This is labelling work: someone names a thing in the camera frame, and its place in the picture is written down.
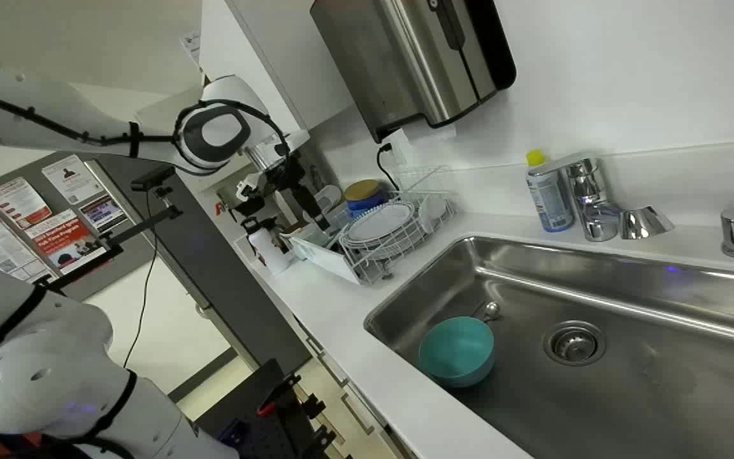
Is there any round sink drain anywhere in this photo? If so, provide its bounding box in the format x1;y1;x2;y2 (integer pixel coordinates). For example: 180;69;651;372
544;319;610;369

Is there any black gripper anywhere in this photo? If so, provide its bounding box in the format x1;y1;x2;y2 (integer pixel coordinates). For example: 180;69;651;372
254;139;332;232

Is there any stack of white plates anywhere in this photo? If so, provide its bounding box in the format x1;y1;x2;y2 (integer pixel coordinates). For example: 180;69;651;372
345;198;423;254

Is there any stainless steel sink basin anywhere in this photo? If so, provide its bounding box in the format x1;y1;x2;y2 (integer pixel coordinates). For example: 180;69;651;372
361;232;734;459

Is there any white wire dish rack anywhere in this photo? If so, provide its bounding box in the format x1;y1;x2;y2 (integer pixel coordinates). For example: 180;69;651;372
335;162;460;284

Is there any teal blue bowl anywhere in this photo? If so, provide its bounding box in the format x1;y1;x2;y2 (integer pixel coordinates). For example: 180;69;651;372
415;314;499;393

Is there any stainless paper towel dispenser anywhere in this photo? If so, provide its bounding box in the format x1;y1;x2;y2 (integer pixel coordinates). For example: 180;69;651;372
309;0;519;144

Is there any chrome sink faucet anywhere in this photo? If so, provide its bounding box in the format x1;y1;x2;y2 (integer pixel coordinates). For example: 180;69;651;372
563;153;626;245

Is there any black power cord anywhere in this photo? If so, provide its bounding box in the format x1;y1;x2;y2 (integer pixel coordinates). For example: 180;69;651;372
373;139;402;194

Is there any blue dish soap bottle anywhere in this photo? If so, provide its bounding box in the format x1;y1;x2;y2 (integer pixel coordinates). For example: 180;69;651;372
525;147;577;235

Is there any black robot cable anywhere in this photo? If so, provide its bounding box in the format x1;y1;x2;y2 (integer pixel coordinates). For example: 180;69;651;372
0;86;293;176

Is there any chrome cone sprayer base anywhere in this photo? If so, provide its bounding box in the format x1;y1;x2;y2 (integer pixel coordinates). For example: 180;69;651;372
620;204;677;242

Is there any red and white poster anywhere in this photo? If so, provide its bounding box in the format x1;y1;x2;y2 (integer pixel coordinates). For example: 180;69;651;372
0;153;132;278

